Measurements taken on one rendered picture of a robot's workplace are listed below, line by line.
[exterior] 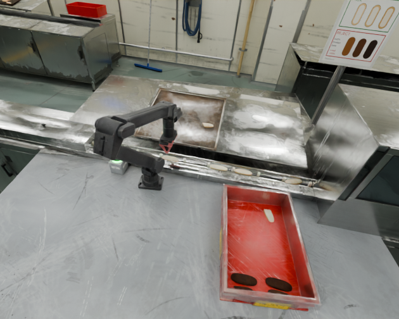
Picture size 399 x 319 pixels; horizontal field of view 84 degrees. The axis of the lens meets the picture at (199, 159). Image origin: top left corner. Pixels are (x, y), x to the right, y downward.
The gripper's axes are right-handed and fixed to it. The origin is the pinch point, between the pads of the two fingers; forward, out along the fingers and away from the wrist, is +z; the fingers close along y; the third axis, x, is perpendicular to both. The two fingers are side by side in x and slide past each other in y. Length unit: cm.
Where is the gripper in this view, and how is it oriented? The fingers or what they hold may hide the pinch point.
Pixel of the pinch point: (168, 147)
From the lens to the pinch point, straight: 123.2
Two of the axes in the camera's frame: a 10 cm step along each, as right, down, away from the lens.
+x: -9.8, -1.8, 0.8
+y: 1.9, -6.5, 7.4
